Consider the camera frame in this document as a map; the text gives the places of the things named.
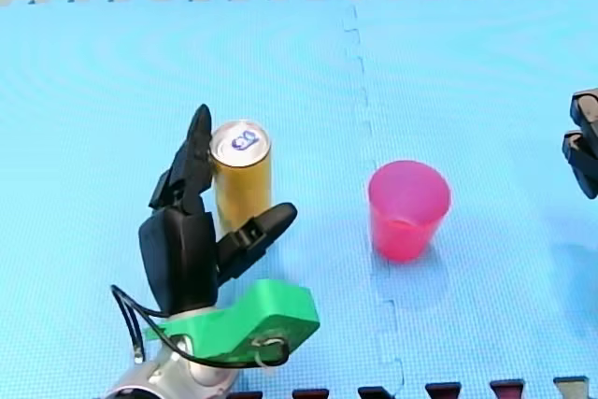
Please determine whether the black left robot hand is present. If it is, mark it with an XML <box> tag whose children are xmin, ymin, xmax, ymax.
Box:
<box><xmin>137</xmin><ymin>103</ymin><xmax>299</xmax><ymax>317</ymax></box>

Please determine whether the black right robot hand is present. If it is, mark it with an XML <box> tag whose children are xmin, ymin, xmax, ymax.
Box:
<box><xmin>561</xmin><ymin>87</ymin><xmax>598</xmax><ymax>201</ymax></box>

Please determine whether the yellow drink can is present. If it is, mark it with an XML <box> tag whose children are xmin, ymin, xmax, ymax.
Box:
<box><xmin>208</xmin><ymin>119</ymin><xmax>274</xmax><ymax>237</ymax></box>

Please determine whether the pink plastic cup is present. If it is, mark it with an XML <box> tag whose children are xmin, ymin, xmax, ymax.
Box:
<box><xmin>367</xmin><ymin>160</ymin><xmax>452</xmax><ymax>264</ymax></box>

